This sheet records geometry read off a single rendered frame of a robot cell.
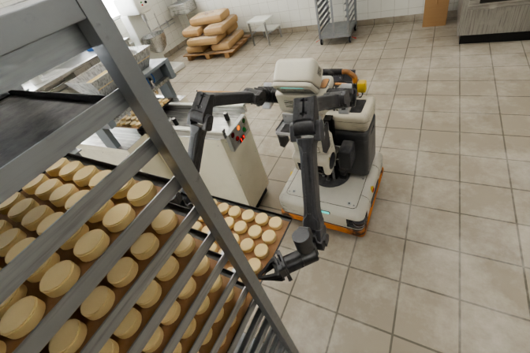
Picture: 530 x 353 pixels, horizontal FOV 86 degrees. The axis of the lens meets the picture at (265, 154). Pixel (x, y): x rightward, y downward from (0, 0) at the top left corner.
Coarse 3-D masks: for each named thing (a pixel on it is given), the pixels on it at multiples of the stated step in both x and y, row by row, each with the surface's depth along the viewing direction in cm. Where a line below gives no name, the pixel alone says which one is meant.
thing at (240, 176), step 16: (176, 112) 224; (208, 144) 187; (224, 144) 183; (240, 144) 200; (208, 160) 200; (224, 160) 192; (240, 160) 202; (256, 160) 224; (208, 176) 216; (224, 176) 207; (240, 176) 204; (256, 176) 226; (224, 192) 222; (240, 192) 213; (256, 192) 229
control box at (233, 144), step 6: (240, 120) 192; (246, 120) 198; (234, 126) 187; (240, 126) 192; (246, 126) 199; (228, 132) 183; (234, 132) 187; (240, 132) 193; (246, 132) 200; (228, 138) 182; (234, 138) 187; (240, 138) 193; (234, 144) 188; (234, 150) 189
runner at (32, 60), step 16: (64, 32) 34; (80, 32) 35; (32, 48) 31; (48, 48) 32; (64, 48) 34; (80, 48) 35; (0, 64) 29; (16, 64) 30; (32, 64) 31; (48, 64) 33; (0, 80) 29; (16, 80) 30
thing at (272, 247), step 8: (240, 208) 116; (224, 216) 115; (240, 216) 113; (248, 224) 109; (256, 224) 108; (288, 224) 104; (232, 232) 108; (280, 232) 102; (256, 240) 102; (272, 248) 98; (248, 256) 99; (272, 256) 96; (264, 264) 95; (248, 296) 88; (248, 304) 87; (240, 312) 86; (240, 320) 84; (232, 328) 83; (232, 336) 81; (224, 344) 80; (224, 352) 79
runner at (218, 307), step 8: (232, 280) 73; (232, 288) 74; (224, 296) 71; (216, 304) 69; (216, 312) 69; (208, 320) 67; (208, 328) 67; (200, 336) 65; (200, 344) 65; (192, 352) 63
